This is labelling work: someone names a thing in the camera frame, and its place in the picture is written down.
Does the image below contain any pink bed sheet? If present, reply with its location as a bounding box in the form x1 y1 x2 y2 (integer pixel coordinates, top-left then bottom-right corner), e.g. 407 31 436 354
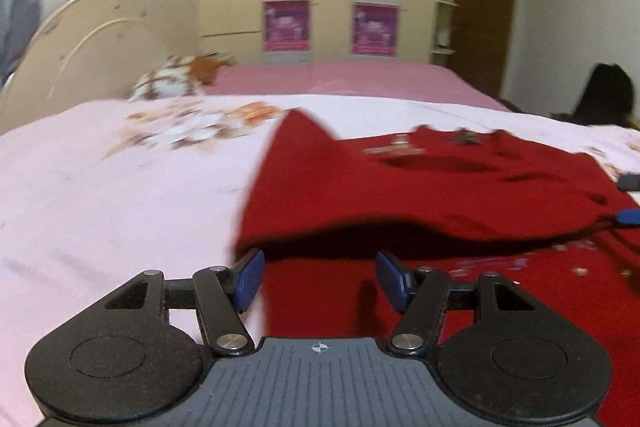
202 59 511 112

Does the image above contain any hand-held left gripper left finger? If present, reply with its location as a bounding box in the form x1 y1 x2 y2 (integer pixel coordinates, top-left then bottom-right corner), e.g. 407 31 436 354
102 249 266 356

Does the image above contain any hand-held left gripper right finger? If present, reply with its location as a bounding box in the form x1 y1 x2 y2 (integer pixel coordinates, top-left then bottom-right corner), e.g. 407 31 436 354
376 249 543 360

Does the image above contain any brown white patterned pillow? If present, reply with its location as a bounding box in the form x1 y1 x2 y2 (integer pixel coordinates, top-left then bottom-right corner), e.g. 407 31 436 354
127 54 207 100

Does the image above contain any brown wooden door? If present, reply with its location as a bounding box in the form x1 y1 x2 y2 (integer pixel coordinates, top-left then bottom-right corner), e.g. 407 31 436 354
452 0 519 98

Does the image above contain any red knit garment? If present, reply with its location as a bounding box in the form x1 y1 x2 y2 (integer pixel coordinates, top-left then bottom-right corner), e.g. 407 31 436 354
235 109 640 343

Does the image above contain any black bag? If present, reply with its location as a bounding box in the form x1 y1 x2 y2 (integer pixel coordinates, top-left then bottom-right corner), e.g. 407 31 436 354
550 63 636 126

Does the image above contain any brown cloth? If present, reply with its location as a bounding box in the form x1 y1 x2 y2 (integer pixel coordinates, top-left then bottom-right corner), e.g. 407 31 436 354
187 52 236 86

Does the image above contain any cream bed headboard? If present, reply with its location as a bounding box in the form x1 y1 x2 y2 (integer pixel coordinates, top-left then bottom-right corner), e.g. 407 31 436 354
0 0 168 135

